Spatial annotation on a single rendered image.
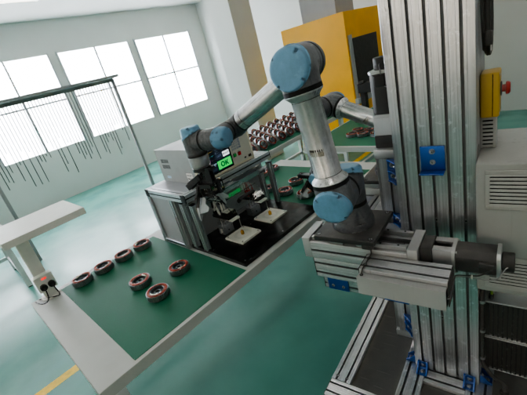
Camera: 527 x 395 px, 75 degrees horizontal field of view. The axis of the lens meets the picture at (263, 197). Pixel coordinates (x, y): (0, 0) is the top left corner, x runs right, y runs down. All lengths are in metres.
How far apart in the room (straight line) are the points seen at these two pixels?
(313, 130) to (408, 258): 0.53
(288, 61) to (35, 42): 7.51
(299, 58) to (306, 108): 0.14
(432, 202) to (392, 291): 0.35
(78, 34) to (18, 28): 1.04
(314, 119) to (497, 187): 0.58
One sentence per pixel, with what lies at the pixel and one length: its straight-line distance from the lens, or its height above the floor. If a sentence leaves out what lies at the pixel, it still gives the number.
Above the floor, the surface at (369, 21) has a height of 1.75.
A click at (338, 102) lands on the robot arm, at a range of 1.89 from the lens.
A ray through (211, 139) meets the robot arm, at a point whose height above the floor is 1.46.
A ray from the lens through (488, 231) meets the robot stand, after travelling 1.30.
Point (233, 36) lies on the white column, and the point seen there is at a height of 2.06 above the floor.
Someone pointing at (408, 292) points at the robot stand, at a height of 0.92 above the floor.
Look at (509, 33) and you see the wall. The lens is 6.48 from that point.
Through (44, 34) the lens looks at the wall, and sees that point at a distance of 8.36.
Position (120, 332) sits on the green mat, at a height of 0.75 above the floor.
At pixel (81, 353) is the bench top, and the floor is 0.75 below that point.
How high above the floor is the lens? 1.67
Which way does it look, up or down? 22 degrees down
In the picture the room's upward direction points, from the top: 15 degrees counter-clockwise
